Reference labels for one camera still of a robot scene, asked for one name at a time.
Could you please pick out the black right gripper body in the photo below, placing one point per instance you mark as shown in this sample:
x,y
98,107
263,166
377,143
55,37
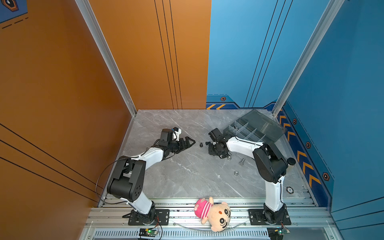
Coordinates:
x,y
214,150

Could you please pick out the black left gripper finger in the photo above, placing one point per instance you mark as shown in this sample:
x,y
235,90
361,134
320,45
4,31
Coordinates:
x,y
188,144
188,139

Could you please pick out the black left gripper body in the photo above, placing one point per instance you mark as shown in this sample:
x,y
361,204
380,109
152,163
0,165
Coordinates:
x,y
175,147

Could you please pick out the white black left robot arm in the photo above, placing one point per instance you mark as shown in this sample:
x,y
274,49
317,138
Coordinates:
x,y
127,179

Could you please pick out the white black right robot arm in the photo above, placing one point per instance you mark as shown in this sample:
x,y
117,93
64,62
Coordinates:
x,y
272,167

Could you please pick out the silver bolt on table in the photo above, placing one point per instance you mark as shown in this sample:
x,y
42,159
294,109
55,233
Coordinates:
x,y
242,162

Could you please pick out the grey plastic organizer box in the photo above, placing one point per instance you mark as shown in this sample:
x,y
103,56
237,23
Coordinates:
x,y
254,130

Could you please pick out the pink plush doll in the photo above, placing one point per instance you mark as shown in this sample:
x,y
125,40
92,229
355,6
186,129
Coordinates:
x,y
217,215

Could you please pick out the black cap cylinder container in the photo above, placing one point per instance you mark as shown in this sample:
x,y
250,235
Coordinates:
x,y
291,162

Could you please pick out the left green circuit board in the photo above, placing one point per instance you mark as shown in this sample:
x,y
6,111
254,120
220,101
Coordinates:
x,y
148,233

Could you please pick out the green circuit board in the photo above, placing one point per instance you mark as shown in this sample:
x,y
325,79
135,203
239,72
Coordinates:
x,y
148,233
278,234

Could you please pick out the right green circuit board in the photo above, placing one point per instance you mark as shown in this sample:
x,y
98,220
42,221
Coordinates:
x,y
278,234

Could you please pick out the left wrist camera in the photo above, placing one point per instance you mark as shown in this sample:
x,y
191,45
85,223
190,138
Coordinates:
x,y
168,135

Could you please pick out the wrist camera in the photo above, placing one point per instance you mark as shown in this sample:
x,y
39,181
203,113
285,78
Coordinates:
x,y
168,135
215,135

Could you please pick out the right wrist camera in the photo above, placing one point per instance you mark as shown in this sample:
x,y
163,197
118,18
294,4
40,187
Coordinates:
x,y
215,135

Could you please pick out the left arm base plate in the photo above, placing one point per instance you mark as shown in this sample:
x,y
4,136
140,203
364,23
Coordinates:
x,y
152,218

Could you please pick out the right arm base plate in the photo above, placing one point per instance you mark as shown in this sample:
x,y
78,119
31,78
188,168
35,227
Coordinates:
x,y
260,217

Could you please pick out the aluminium rail frame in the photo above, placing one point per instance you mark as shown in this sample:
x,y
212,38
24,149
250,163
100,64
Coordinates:
x,y
309,222

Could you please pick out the aluminium corner post left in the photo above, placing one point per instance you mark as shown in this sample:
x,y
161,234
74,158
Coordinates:
x,y
104,49

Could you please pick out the aluminium corner post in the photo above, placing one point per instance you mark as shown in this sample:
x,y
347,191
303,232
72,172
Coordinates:
x,y
104,49
318,34

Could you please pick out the aluminium corner post right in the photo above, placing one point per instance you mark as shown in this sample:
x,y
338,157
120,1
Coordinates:
x,y
318,34

